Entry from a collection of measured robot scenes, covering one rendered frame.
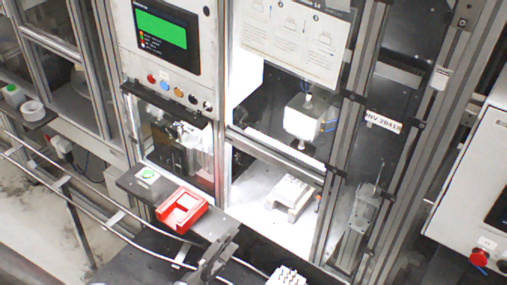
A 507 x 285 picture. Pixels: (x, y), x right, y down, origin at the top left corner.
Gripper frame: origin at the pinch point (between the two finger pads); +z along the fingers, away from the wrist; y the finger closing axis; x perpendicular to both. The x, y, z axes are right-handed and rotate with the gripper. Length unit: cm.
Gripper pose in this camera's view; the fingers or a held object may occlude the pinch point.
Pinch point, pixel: (230, 242)
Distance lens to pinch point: 150.3
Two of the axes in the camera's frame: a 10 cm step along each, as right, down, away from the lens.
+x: -8.2, -4.2, 3.8
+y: 0.4, -7.2, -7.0
